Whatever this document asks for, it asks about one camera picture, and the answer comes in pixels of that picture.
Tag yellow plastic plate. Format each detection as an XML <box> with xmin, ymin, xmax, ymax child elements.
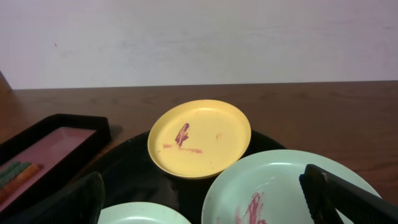
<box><xmin>147</xmin><ymin>100</ymin><xmax>251</xmax><ymax>179</ymax></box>

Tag black rectangular water tray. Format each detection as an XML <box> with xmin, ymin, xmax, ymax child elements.
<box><xmin>1</xmin><ymin>114</ymin><xmax>111</xmax><ymax>220</ymax></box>

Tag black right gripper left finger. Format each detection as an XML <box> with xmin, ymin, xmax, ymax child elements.
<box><xmin>3</xmin><ymin>172</ymin><xmax>105</xmax><ymax>224</ymax></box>

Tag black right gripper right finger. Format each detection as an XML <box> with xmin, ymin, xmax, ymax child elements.
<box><xmin>299</xmin><ymin>164</ymin><xmax>397</xmax><ymax>224</ymax></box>

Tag mint green plate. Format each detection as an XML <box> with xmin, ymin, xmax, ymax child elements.
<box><xmin>201</xmin><ymin>149</ymin><xmax>377</xmax><ymax>224</ymax></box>

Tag orange green sponge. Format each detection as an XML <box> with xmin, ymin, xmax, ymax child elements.
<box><xmin>1</xmin><ymin>161</ymin><xmax>42</xmax><ymax>203</ymax></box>

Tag light green plate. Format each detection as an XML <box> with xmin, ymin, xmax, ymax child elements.
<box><xmin>98</xmin><ymin>202</ymin><xmax>191</xmax><ymax>224</ymax></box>

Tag round black tray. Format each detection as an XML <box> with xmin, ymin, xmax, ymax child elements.
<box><xmin>73</xmin><ymin>129</ymin><xmax>287</xmax><ymax>224</ymax></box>

